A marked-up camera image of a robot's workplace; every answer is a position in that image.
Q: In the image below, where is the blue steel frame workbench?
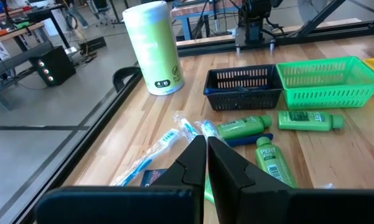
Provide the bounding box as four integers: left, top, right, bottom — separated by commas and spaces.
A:
170, 0, 246, 41

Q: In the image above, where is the wood top desk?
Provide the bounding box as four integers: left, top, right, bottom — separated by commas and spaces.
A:
0, 2, 72, 50

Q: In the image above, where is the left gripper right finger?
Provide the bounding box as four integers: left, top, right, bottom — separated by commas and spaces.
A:
207, 136, 374, 224

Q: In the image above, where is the green white wipes canister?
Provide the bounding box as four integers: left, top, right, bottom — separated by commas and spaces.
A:
122, 0, 185, 96

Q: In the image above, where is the black clamp handle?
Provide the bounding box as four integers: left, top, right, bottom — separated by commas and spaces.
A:
111, 66, 143, 94

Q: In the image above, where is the dark blue DSC tube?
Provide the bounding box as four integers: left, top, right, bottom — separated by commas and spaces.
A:
139, 169, 169, 187

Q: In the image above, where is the green slotted plastic basket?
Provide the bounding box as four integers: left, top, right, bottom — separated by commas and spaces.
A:
276, 55, 374, 110

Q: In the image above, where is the black slotted plastic basket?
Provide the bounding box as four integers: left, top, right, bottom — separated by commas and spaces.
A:
203, 64, 284, 112

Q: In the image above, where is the black box with red lights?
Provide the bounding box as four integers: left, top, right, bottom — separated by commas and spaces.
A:
27, 45, 77, 87

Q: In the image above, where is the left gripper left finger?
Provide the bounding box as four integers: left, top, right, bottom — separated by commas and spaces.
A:
35, 135, 207, 224

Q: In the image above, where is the person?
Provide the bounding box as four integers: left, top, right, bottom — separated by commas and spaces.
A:
63, 0, 90, 29

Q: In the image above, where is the office chair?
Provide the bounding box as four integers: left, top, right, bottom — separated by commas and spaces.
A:
88, 0, 119, 26

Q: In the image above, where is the black aluminium rig frame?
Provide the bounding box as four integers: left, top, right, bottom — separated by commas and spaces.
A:
17, 0, 374, 224

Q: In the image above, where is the wrapped blue white toothbrush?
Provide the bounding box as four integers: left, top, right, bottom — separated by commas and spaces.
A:
195, 119, 227, 146
110, 128, 182, 187
173, 111, 200, 144

